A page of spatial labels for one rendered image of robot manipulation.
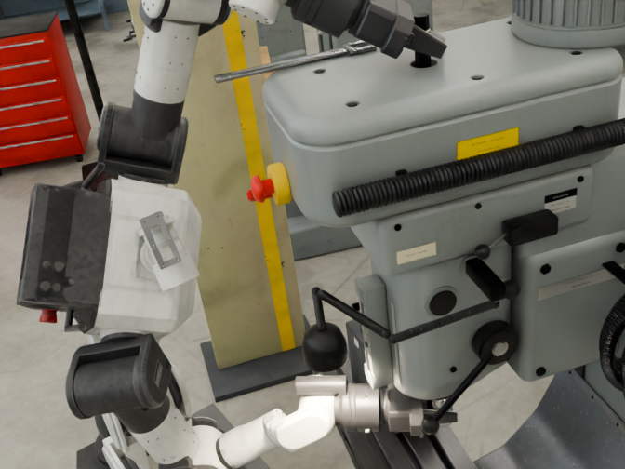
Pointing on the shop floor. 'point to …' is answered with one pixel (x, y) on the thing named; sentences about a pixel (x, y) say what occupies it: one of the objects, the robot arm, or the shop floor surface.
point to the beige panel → (237, 219)
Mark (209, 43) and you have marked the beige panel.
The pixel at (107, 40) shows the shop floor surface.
